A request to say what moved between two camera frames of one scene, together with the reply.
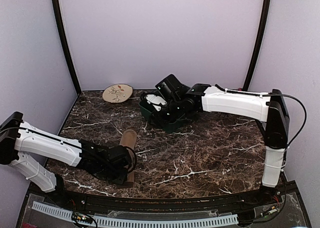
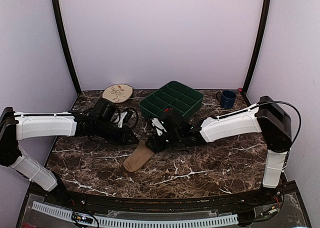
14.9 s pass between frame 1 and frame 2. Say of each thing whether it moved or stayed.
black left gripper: moved
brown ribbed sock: moved
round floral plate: stayed
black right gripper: moved
